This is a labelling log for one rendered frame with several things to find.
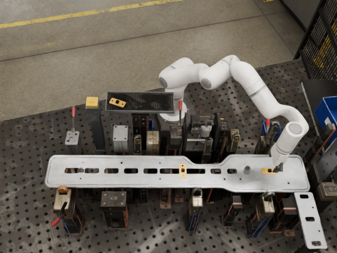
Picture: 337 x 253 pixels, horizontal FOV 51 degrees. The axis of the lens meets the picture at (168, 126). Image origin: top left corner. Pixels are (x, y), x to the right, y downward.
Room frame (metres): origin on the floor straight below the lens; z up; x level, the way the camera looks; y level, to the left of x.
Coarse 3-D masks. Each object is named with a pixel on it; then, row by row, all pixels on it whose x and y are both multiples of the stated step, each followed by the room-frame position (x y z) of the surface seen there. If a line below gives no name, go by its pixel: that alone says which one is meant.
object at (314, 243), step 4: (304, 244) 0.59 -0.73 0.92; (312, 244) 0.57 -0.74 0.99; (316, 244) 0.57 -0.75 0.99; (300, 248) 0.59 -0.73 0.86; (304, 248) 0.57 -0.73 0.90; (308, 248) 0.56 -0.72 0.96; (288, 252) 0.61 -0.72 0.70; (292, 252) 0.61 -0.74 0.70; (296, 252) 0.58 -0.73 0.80; (300, 252) 0.57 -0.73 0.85; (304, 252) 0.56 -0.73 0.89; (308, 252) 0.56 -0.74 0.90; (312, 252) 0.56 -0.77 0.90
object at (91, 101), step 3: (87, 99) 1.19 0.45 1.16; (90, 99) 1.20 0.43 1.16; (93, 99) 1.20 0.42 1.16; (96, 99) 1.20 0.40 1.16; (87, 102) 1.17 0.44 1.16; (90, 102) 1.18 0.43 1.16; (93, 102) 1.18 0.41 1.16; (96, 102) 1.18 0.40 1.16; (87, 105) 1.16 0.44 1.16; (90, 105) 1.16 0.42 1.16; (93, 105) 1.16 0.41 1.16; (96, 105) 1.16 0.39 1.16
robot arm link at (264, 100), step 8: (264, 88) 1.08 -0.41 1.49; (256, 96) 1.05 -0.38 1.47; (264, 96) 1.05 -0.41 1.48; (272, 96) 1.06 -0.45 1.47; (256, 104) 1.04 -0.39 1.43; (264, 104) 1.02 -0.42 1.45; (272, 104) 1.02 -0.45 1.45; (280, 104) 1.04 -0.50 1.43; (264, 112) 1.00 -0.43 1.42; (272, 112) 1.00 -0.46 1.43; (280, 112) 1.01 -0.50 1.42; (288, 112) 1.03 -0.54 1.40; (296, 112) 1.03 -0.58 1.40; (296, 120) 1.01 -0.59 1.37; (304, 120) 1.01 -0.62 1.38; (304, 128) 0.98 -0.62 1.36
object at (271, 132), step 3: (273, 120) 1.13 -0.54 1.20; (273, 123) 1.10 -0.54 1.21; (276, 123) 1.10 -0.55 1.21; (270, 126) 1.10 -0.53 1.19; (273, 126) 1.09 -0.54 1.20; (276, 126) 1.09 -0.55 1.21; (270, 129) 1.09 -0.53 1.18; (273, 129) 1.07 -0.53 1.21; (276, 129) 1.07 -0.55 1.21; (270, 132) 1.08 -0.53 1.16; (273, 132) 1.09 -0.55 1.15; (267, 135) 1.09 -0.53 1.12; (270, 135) 1.09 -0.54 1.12; (273, 135) 1.08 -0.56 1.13; (267, 138) 1.08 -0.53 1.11; (270, 138) 1.09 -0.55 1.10; (273, 138) 1.08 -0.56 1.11; (267, 141) 1.07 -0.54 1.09; (270, 141) 1.08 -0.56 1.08; (270, 144) 1.07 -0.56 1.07
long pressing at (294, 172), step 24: (48, 168) 0.85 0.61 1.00; (120, 168) 0.88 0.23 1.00; (144, 168) 0.89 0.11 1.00; (168, 168) 0.91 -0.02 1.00; (192, 168) 0.92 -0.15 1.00; (216, 168) 0.93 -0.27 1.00; (240, 168) 0.94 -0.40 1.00; (288, 168) 0.97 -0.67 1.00; (240, 192) 0.81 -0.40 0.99; (264, 192) 0.82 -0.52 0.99; (288, 192) 0.83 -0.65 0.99
